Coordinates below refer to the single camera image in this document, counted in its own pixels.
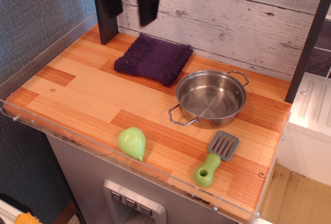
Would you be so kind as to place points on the purple towel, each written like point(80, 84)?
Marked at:
point(154, 59)

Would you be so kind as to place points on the stainless steel pot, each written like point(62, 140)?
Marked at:
point(209, 98)

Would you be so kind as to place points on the green plastic pear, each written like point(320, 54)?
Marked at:
point(132, 142)

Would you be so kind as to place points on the clear acrylic table guard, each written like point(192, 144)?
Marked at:
point(78, 97)

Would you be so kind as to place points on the grey toy fridge cabinet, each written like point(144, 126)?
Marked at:
point(85, 174)

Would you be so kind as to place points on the silver toy fridge dispenser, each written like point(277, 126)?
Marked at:
point(128, 206)

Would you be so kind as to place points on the white cabinet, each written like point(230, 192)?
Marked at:
point(305, 144)

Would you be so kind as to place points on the yellow object at corner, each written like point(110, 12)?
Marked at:
point(26, 218)

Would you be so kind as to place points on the dark left shelf post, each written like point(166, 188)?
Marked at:
point(108, 28)

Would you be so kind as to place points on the dark shelf post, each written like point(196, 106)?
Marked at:
point(108, 28)
point(312, 37)

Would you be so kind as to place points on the green handled grey spatula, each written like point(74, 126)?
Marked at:
point(221, 148)

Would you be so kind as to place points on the dark right shelf post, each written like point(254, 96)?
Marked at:
point(312, 37)

